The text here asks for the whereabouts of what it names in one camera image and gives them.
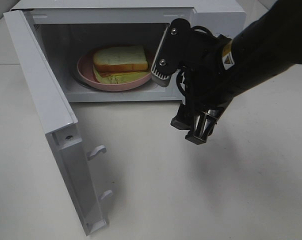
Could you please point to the toast sandwich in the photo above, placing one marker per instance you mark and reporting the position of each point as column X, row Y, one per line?
column 120, row 64

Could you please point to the pink plate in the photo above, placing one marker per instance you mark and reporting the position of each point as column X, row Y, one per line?
column 85, row 66

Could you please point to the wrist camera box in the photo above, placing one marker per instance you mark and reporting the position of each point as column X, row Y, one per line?
column 170, row 51

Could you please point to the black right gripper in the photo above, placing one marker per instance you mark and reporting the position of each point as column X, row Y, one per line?
column 201, row 72

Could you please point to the white microwave door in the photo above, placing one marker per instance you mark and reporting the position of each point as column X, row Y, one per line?
column 59, row 123

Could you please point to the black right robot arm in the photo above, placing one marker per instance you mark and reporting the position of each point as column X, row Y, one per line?
column 263, row 50

